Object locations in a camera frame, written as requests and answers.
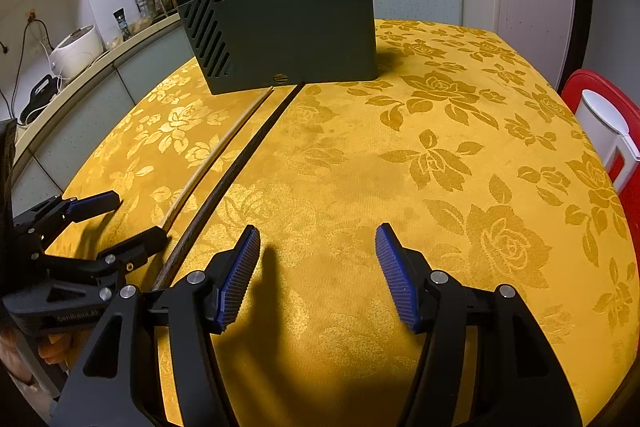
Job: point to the yellow floral tablecloth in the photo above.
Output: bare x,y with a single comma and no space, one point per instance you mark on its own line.
375,167

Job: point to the dark green utensil holder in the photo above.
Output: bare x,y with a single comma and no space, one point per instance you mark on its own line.
300,32

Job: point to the light bamboo chopstick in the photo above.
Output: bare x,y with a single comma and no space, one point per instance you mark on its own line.
170,214

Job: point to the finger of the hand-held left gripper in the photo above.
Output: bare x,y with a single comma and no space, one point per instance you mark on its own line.
92,204
145,243

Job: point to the dark grained chopstick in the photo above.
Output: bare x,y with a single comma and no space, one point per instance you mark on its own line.
200,217

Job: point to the white plastic container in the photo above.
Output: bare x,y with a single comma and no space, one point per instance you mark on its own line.
600,112

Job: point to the white rice cooker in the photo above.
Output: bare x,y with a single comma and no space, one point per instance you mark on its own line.
75,52

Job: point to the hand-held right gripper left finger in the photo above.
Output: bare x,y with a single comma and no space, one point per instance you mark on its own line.
240,277

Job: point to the person's left hand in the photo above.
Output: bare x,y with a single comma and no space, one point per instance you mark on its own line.
20,357

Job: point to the dark snack bag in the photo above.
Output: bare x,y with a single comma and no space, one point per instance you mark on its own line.
121,27

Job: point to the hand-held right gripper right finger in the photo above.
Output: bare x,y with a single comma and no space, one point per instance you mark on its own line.
397,277

